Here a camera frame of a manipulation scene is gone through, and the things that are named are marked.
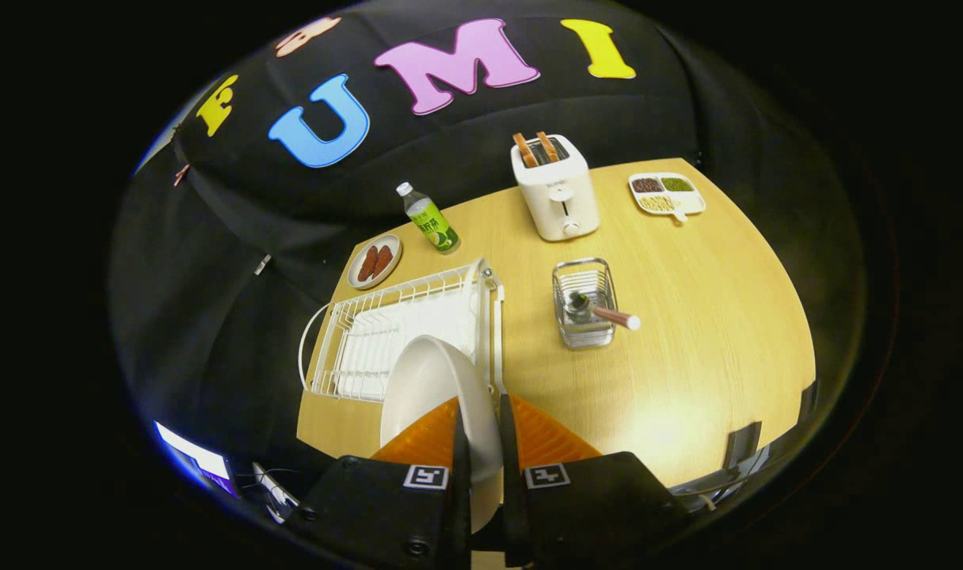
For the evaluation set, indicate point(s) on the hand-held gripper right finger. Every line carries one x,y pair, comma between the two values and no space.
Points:
592,507

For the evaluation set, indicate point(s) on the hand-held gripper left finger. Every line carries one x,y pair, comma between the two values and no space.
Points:
371,507

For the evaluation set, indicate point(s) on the white plate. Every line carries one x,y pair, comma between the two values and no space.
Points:
434,380

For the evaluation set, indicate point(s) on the white divided bean dish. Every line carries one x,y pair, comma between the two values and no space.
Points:
687,202

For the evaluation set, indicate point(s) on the computer monitor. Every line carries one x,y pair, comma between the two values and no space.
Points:
192,453

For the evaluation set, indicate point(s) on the small beige saucer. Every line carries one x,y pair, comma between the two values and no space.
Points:
356,277

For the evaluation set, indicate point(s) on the brown sausage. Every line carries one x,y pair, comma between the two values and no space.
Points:
382,262
367,264

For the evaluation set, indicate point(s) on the black backdrop cloth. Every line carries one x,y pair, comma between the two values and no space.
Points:
212,317

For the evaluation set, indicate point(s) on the green-label drink bottle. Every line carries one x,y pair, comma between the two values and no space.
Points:
432,222

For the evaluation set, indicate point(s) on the white toaster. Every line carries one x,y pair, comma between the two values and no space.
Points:
561,198

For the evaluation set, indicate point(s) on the toast slice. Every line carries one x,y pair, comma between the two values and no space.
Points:
526,150
548,146

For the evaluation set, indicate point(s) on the red cloth clip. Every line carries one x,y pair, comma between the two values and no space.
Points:
181,175

